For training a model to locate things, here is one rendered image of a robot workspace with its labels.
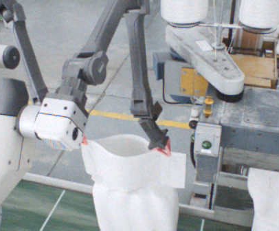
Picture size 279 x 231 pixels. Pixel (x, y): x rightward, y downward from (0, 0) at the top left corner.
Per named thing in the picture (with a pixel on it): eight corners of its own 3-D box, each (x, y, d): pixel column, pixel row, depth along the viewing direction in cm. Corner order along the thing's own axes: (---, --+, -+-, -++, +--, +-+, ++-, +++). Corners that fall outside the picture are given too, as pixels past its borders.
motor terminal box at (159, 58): (156, 86, 155) (155, 62, 148) (152, 74, 162) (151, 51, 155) (175, 83, 155) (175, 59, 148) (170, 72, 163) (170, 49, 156)
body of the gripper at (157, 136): (169, 131, 145) (160, 117, 142) (163, 148, 137) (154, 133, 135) (156, 135, 149) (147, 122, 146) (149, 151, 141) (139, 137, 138)
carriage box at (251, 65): (203, 136, 152) (208, 71, 133) (213, 93, 177) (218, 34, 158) (264, 146, 145) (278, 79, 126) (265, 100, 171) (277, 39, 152)
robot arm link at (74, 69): (59, 82, 98) (75, 82, 95) (70, 51, 101) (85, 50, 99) (77, 98, 105) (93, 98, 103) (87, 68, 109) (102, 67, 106)
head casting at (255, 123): (193, 181, 127) (198, 113, 109) (203, 137, 145) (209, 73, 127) (282, 196, 119) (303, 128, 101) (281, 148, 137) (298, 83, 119)
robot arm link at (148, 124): (134, 122, 138) (146, 119, 134) (141, 111, 142) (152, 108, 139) (143, 135, 140) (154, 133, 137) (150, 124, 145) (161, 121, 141)
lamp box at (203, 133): (194, 152, 113) (195, 130, 107) (196, 144, 116) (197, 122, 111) (218, 157, 111) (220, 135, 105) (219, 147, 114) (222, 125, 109)
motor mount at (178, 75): (163, 95, 155) (163, 62, 145) (167, 87, 160) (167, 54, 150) (230, 104, 148) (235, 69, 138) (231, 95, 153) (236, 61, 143)
